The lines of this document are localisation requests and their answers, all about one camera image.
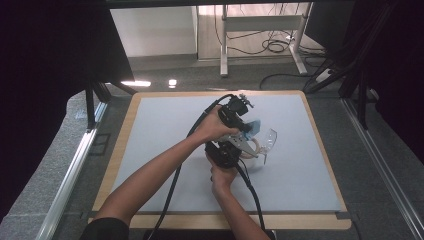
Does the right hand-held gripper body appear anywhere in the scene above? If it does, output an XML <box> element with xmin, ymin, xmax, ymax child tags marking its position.
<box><xmin>204</xmin><ymin>134</ymin><xmax>259</xmax><ymax>169</ymax></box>

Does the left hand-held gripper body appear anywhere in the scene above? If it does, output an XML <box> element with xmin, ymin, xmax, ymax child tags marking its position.
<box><xmin>218</xmin><ymin>93</ymin><xmax>254</xmax><ymax>129</ymax></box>

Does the clear glass measuring cup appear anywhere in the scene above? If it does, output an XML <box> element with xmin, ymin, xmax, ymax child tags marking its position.
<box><xmin>239</xmin><ymin>128</ymin><xmax>278</xmax><ymax>168</ymax></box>

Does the person's right hand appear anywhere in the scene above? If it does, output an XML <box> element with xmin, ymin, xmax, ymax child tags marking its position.
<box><xmin>207</xmin><ymin>155</ymin><xmax>239</xmax><ymax>198</ymax></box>

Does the person's left hand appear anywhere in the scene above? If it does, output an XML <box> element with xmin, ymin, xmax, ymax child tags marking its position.
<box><xmin>196</xmin><ymin>105</ymin><xmax>239</xmax><ymax>144</ymax></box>

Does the pale blue table mat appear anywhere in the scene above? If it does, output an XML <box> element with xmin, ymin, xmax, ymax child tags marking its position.
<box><xmin>104</xmin><ymin>94</ymin><xmax>343</xmax><ymax>214</ymax></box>

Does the white power strip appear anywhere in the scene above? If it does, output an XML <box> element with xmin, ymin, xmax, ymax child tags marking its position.
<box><xmin>314</xmin><ymin>68</ymin><xmax>334</xmax><ymax>84</ymax></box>

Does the white partition panel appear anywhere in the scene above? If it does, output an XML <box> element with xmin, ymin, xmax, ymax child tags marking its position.
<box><xmin>109</xmin><ymin>6</ymin><xmax>198</xmax><ymax>58</ymax></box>

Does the black metal stand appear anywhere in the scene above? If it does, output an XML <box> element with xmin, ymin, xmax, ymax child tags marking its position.
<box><xmin>84</xmin><ymin>79</ymin><xmax>138</xmax><ymax>131</ymax></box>
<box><xmin>301</xmin><ymin>0</ymin><xmax>371</xmax><ymax>131</ymax></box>

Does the dark floor hatch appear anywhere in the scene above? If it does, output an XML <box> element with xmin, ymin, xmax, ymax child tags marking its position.
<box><xmin>88</xmin><ymin>133</ymin><xmax>112</xmax><ymax>156</ymax></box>

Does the person's dark sleeve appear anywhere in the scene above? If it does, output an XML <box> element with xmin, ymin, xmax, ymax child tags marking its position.
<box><xmin>79</xmin><ymin>217</ymin><xmax>130</xmax><ymax>240</ymax></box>

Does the dark curtain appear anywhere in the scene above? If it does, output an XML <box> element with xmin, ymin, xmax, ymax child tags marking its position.
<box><xmin>0</xmin><ymin>0</ymin><xmax>135</xmax><ymax>221</ymax></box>
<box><xmin>353</xmin><ymin>0</ymin><xmax>424</xmax><ymax>164</ymax></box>

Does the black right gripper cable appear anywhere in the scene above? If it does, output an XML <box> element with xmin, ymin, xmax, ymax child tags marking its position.
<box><xmin>233</xmin><ymin>159</ymin><xmax>268</xmax><ymax>233</ymax></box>

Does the black floor cable bundle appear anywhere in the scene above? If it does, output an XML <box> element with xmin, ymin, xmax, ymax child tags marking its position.
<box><xmin>213</xmin><ymin>3</ymin><xmax>326</xmax><ymax>68</ymax></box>

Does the white desk frame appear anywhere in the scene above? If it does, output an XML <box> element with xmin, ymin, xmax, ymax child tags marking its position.
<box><xmin>219</xmin><ymin>3</ymin><xmax>313</xmax><ymax>78</ymax></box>

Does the aluminium floor rail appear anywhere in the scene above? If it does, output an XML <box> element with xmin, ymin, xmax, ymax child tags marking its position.
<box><xmin>34</xmin><ymin>101</ymin><xmax>108</xmax><ymax>240</ymax></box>
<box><xmin>341</xmin><ymin>98</ymin><xmax>424</xmax><ymax>240</ymax></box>

